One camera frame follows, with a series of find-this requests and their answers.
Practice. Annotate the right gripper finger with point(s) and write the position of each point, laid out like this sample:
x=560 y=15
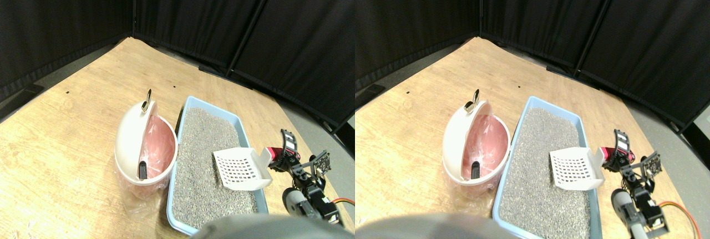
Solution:
x=622 y=146
x=289 y=146

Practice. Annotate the black lump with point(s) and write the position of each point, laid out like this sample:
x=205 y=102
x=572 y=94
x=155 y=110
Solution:
x=476 y=170
x=142 y=170

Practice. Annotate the blue litter tray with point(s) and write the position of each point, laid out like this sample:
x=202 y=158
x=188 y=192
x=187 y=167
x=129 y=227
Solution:
x=205 y=156
x=546 y=161

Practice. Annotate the black curtain stand foot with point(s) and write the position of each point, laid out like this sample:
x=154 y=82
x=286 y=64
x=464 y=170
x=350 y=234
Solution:
x=370 y=90
x=28 y=92

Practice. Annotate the white bin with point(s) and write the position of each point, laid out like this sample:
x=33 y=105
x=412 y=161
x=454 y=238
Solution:
x=460 y=139
x=130 y=139

